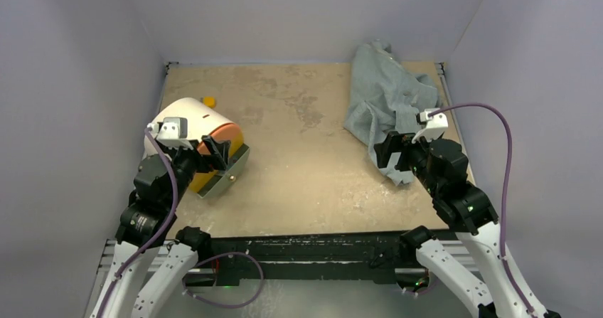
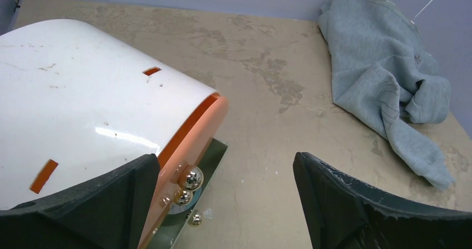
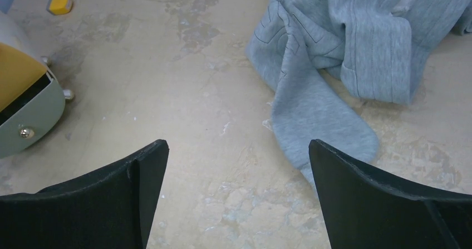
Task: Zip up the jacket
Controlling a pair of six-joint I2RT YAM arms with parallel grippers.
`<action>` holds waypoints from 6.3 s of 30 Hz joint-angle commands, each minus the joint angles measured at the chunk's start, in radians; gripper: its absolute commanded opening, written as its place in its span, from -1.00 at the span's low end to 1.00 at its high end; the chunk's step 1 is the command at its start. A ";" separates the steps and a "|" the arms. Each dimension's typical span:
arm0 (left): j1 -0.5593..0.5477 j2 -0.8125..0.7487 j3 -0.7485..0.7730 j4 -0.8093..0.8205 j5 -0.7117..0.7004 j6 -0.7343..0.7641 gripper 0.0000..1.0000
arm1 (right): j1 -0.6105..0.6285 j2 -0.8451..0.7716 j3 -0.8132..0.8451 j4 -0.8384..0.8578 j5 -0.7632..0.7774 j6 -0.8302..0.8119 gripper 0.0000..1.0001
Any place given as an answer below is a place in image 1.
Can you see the grey zip jacket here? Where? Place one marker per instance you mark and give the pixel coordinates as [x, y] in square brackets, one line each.
[385, 96]

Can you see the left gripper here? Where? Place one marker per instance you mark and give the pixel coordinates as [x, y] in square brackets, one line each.
[217, 150]

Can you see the small yellow object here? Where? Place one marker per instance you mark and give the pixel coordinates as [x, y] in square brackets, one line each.
[209, 102]

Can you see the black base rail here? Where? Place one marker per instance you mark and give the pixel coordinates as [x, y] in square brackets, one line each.
[380, 257]

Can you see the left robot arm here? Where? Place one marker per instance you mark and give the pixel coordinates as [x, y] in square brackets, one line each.
[164, 175]

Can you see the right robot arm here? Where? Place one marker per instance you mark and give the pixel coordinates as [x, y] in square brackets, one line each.
[499, 290]

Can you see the white and orange cylinder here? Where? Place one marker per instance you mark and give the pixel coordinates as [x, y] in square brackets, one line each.
[202, 122]

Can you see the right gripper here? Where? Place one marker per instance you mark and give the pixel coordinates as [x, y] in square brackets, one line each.
[392, 145]

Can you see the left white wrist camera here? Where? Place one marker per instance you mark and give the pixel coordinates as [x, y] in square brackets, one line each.
[171, 132]

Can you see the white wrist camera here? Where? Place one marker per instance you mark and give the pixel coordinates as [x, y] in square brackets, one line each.
[432, 127]
[171, 132]

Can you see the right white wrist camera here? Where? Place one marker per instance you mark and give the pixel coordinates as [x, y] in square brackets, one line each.
[432, 127]

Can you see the grey metal bracket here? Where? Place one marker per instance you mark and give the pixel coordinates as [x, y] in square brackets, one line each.
[220, 182]

